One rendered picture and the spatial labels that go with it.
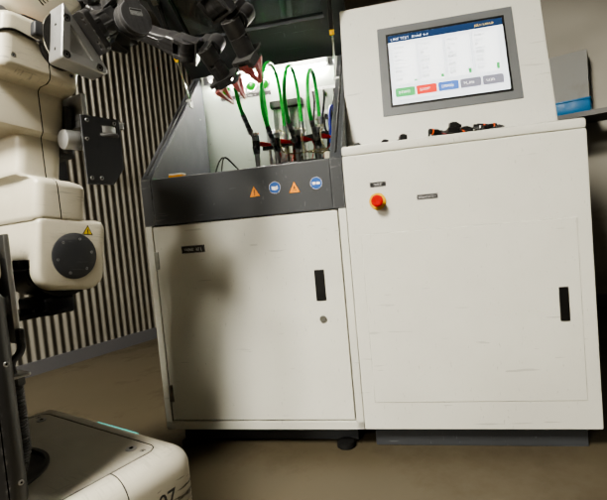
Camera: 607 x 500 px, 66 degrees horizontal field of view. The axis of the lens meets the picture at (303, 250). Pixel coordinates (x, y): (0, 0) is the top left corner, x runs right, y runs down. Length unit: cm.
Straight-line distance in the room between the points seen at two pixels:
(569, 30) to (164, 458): 364
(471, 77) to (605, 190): 216
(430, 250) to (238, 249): 62
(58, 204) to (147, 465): 60
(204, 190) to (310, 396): 77
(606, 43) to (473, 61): 217
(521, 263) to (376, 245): 43
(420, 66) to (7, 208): 137
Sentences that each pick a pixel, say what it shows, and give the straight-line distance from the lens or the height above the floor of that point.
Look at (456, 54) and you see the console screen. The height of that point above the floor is 130.
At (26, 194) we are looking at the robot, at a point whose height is 87.
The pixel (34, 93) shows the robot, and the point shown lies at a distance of 123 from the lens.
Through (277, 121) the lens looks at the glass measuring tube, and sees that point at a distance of 208.
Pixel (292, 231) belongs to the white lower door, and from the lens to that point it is 151.
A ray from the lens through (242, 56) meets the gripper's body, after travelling 150.
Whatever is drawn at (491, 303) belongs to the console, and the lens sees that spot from 151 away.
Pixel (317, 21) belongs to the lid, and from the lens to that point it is 205.
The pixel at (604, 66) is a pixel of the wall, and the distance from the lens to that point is 391.
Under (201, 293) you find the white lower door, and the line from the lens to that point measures 163.
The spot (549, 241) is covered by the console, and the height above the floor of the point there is 63.
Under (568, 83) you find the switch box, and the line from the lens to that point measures 370.
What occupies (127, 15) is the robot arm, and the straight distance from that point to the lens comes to 120.
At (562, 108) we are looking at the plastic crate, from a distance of 341.
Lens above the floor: 75
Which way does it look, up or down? 3 degrees down
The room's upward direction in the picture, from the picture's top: 5 degrees counter-clockwise
